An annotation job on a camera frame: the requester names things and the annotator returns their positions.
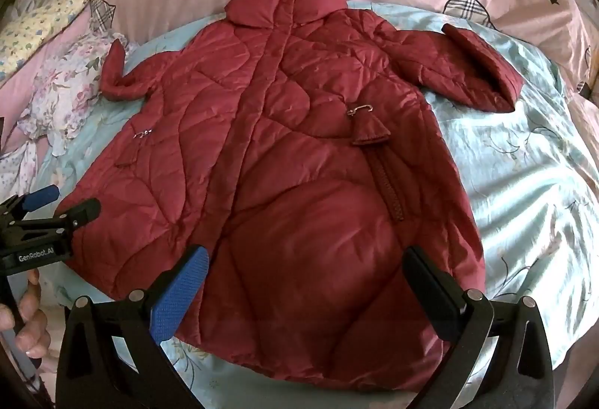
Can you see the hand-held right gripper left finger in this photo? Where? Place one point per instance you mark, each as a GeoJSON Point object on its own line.
{"type": "Point", "coordinates": [180, 296]}

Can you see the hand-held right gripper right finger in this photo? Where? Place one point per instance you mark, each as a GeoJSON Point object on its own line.
{"type": "Point", "coordinates": [430, 287]}

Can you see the white floral cloth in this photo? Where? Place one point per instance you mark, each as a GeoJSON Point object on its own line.
{"type": "Point", "coordinates": [65, 95]}

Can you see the light blue floral bedsheet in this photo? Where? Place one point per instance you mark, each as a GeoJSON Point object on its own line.
{"type": "Point", "coordinates": [514, 184]}

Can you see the yellow floral cloth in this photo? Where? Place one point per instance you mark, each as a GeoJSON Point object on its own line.
{"type": "Point", "coordinates": [42, 15]}

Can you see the pink blanket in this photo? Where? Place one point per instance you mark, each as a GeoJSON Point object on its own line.
{"type": "Point", "coordinates": [51, 55]}

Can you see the red quilted coat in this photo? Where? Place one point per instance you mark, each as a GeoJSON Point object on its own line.
{"type": "Point", "coordinates": [290, 184]}

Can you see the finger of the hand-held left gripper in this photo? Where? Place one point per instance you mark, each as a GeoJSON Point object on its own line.
{"type": "Point", "coordinates": [77, 214]}
{"type": "Point", "coordinates": [40, 198]}

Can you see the person's left hand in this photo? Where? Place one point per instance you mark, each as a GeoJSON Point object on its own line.
{"type": "Point", "coordinates": [32, 320]}

